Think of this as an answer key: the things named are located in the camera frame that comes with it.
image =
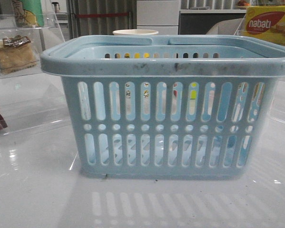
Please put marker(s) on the bread slice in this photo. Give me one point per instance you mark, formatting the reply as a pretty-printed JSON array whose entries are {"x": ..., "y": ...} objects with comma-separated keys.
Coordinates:
[{"x": 16, "y": 54}]

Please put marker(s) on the yellow nabati wafer box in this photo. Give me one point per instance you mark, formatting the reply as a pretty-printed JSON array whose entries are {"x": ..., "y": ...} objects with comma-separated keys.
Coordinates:
[{"x": 260, "y": 20}]

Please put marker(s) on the beige armchair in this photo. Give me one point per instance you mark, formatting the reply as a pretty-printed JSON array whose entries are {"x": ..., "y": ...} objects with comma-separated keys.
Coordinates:
[{"x": 226, "y": 27}]

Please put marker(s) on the light blue plastic basket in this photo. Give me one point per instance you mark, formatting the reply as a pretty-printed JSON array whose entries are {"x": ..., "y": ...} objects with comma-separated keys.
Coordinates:
[{"x": 182, "y": 106}]

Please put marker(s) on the clear acrylic left shelf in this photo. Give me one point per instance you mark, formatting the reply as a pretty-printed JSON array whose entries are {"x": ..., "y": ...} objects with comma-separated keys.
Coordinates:
[{"x": 29, "y": 100}]

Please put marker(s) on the dark kitchen counter cabinet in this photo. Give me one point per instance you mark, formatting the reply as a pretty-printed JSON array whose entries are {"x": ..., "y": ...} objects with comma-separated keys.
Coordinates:
[{"x": 195, "y": 22}]

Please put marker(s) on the white refrigerator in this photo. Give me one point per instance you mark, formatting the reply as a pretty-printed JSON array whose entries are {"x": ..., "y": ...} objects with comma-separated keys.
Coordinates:
[{"x": 159, "y": 15}]

